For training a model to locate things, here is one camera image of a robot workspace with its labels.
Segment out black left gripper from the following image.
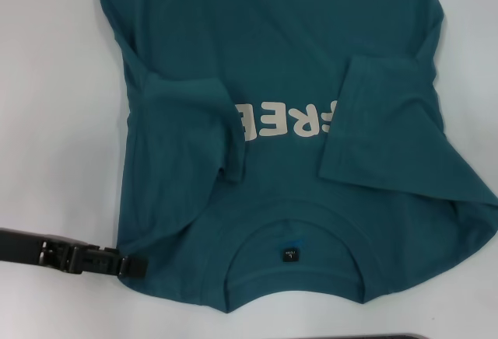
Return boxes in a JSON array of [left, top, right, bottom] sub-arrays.
[[0, 227, 150, 278]]

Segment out teal blue printed t-shirt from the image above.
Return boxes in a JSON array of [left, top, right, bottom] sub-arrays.
[[96, 0, 498, 312]]

